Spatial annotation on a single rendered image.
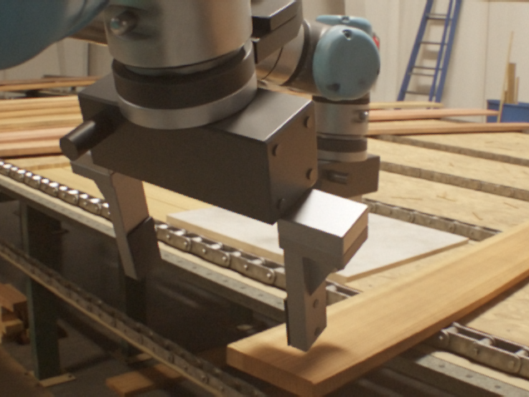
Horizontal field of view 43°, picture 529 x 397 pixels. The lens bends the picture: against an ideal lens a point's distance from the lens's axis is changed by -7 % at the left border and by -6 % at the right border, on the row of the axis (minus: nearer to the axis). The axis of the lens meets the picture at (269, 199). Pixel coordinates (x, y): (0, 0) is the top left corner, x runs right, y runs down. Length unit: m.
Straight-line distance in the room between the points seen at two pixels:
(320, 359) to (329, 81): 0.39
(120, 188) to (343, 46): 0.32
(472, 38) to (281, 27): 7.74
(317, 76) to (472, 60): 7.41
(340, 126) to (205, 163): 0.53
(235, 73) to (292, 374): 0.59
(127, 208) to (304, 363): 0.49
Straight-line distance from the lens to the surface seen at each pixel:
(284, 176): 0.36
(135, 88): 0.35
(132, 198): 0.47
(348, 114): 0.88
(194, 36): 0.33
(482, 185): 2.46
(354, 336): 1.00
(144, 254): 0.49
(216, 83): 0.34
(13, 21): 0.21
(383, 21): 8.52
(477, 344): 1.09
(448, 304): 1.16
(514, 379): 1.06
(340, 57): 0.69
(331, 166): 0.87
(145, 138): 0.38
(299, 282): 0.39
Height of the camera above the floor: 1.27
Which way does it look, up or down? 12 degrees down
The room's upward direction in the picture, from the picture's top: 2 degrees clockwise
